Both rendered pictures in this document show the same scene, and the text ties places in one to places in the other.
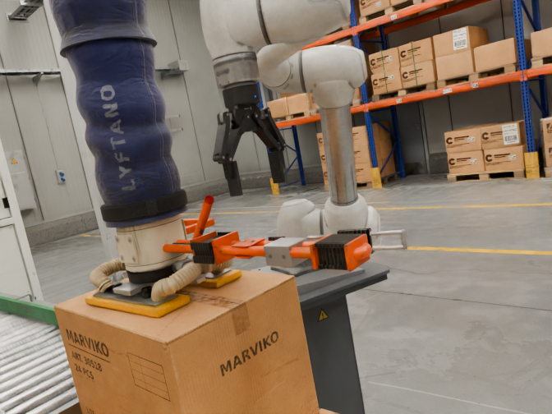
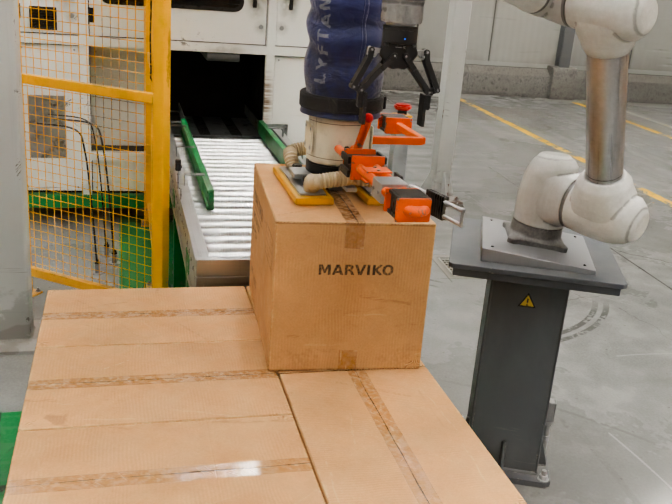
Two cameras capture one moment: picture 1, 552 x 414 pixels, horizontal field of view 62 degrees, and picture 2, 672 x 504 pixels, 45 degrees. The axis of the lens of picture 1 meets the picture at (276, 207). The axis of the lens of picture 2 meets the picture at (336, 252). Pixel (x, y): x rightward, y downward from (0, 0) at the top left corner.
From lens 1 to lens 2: 1.08 m
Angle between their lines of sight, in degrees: 34
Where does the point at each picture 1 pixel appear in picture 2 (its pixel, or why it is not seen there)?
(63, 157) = not seen: outside the picture
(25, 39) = not seen: outside the picture
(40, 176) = not seen: outside the picture
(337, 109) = (600, 60)
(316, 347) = (505, 333)
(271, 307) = (394, 241)
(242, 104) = (391, 43)
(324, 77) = (585, 18)
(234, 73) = (389, 13)
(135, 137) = (337, 35)
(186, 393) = (280, 269)
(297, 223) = (539, 182)
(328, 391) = (502, 388)
